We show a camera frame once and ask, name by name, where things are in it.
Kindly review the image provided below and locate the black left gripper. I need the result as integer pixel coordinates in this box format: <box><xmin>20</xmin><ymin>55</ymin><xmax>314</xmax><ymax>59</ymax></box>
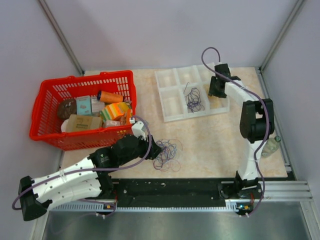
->
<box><xmin>119</xmin><ymin>132</ymin><xmax>163</xmax><ymax>166</ymax></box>

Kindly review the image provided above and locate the purple cable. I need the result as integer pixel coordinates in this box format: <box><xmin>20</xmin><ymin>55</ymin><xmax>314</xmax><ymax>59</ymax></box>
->
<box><xmin>183</xmin><ymin>82</ymin><xmax>205</xmax><ymax>113</ymax></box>

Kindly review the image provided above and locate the multicolour cable bundle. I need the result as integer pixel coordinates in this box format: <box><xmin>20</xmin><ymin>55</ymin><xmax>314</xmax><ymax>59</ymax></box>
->
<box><xmin>152</xmin><ymin>138</ymin><xmax>183</xmax><ymax>174</ymax></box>

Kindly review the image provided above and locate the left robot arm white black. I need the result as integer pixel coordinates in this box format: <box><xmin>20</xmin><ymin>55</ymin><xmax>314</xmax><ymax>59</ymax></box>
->
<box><xmin>18</xmin><ymin>134</ymin><xmax>162</xmax><ymax>222</ymax></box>

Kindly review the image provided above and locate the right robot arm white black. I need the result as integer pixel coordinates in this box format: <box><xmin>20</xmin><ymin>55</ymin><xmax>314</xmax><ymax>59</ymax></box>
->
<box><xmin>208</xmin><ymin>63</ymin><xmax>275</xmax><ymax>199</ymax></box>

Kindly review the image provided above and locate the white compartment organizer tray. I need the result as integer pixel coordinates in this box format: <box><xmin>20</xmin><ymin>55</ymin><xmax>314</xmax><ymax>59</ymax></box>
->
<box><xmin>155</xmin><ymin>64</ymin><xmax>230</xmax><ymax>122</ymax></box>

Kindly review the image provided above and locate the rainbow striped box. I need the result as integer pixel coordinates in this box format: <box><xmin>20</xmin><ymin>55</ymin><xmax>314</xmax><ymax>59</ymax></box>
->
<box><xmin>99</xmin><ymin>102</ymin><xmax>132</xmax><ymax>122</ymax></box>

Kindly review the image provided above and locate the grey white box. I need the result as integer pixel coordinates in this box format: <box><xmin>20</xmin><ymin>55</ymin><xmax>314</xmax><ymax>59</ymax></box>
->
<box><xmin>91</xmin><ymin>96</ymin><xmax>105</xmax><ymax>117</ymax></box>

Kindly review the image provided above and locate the orange cylinder can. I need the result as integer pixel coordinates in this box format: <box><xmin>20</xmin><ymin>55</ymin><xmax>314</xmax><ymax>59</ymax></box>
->
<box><xmin>96</xmin><ymin>90</ymin><xmax>124</xmax><ymax>104</ymax></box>

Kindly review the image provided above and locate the brown cardboard box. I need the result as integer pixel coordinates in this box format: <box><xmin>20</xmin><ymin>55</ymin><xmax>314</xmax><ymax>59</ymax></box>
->
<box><xmin>65</xmin><ymin>114</ymin><xmax>103</xmax><ymax>133</ymax></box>

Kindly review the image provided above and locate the light blue box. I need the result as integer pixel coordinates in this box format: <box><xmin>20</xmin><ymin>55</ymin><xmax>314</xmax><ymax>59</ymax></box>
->
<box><xmin>76</xmin><ymin>95</ymin><xmax>92</xmax><ymax>116</ymax></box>

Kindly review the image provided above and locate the brown round cookie pack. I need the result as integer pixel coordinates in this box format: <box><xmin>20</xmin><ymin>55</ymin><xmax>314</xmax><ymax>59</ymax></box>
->
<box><xmin>56</xmin><ymin>98</ymin><xmax>77</xmax><ymax>120</ymax></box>

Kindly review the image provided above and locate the clear plastic bottle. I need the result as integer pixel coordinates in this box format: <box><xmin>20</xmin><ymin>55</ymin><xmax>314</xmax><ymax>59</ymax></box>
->
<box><xmin>261</xmin><ymin>135</ymin><xmax>282</xmax><ymax>158</ymax></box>

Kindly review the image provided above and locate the red plastic basket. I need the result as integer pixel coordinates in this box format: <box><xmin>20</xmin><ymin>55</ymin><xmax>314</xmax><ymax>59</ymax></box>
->
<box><xmin>29</xmin><ymin>70</ymin><xmax>137</xmax><ymax>151</ymax></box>

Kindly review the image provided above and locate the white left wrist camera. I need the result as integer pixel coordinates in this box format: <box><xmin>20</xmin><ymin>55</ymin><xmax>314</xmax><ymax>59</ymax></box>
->
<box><xmin>131</xmin><ymin>120</ymin><xmax>149</xmax><ymax>141</ymax></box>

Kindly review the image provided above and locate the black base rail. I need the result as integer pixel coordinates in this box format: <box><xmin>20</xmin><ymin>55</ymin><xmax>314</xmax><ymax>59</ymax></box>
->
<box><xmin>84</xmin><ymin>177</ymin><xmax>253</xmax><ymax>207</ymax></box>

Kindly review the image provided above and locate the slotted grey cable duct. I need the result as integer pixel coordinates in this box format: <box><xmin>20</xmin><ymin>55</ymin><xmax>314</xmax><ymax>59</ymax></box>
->
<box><xmin>49</xmin><ymin>201</ymin><xmax>258</xmax><ymax>212</ymax></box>

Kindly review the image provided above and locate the aluminium frame post right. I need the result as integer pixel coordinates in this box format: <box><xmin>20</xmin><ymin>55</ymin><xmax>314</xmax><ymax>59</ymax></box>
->
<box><xmin>259</xmin><ymin>0</ymin><xmax>307</xmax><ymax>73</ymax></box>

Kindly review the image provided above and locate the aluminium frame post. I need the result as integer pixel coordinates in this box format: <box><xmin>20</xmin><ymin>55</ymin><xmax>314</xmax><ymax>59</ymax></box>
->
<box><xmin>259</xmin><ymin>0</ymin><xmax>307</xmax><ymax>73</ymax></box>
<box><xmin>36</xmin><ymin>0</ymin><xmax>85</xmax><ymax>76</ymax></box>

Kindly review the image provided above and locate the aluminium frame post left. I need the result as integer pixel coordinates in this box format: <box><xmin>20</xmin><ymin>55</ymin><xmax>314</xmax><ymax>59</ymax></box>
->
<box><xmin>36</xmin><ymin>0</ymin><xmax>85</xmax><ymax>76</ymax></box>

